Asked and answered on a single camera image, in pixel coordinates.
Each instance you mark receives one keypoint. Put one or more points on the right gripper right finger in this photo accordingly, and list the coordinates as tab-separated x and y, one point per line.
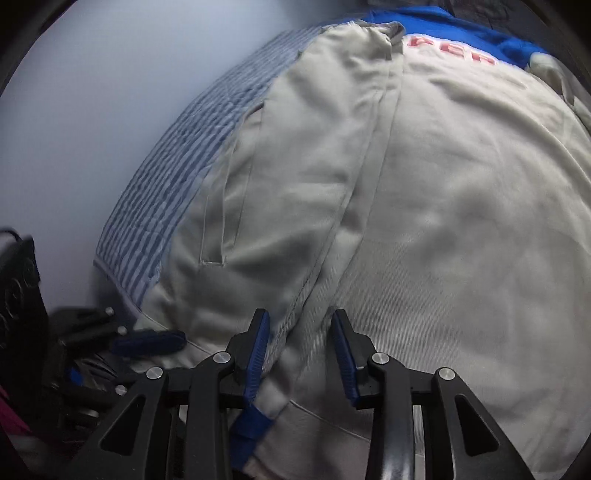
461	438

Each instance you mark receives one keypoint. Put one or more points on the beige and blue work jacket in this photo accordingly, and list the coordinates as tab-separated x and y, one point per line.
437	194

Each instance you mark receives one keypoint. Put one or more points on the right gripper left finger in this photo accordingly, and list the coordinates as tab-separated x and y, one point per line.
173	424

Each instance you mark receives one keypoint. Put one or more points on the blue striped bed sheet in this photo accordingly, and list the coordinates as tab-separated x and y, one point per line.
137	234

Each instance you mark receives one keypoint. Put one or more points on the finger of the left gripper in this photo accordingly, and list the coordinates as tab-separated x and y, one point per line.
148	343
249	428

